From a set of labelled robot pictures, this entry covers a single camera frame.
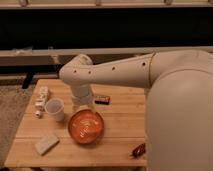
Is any small dark box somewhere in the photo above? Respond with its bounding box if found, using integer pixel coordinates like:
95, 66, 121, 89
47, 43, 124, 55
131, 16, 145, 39
94, 95, 110, 105

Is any wooden table board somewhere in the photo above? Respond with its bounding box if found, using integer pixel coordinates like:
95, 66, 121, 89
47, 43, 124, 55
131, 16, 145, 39
5, 85, 146, 168

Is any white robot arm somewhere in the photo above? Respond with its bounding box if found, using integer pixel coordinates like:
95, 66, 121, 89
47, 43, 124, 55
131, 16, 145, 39
59, 50, 213, 171

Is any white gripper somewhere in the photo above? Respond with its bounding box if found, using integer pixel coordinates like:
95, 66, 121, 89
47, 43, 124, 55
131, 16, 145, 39
71, 84, 94, 111

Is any white ceramic cup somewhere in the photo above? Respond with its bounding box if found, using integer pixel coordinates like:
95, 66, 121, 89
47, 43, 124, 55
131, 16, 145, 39
44, 98, 65, 122

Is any orange bowl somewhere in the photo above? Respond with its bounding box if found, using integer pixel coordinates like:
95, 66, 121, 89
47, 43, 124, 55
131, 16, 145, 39
68, 109, 104, 144

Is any dark red object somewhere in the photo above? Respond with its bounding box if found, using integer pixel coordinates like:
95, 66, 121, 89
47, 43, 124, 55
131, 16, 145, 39
131, 143, 146, 158

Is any white sponge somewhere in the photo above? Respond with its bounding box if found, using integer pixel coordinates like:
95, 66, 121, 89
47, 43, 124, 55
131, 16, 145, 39
35, 133, 59, 155

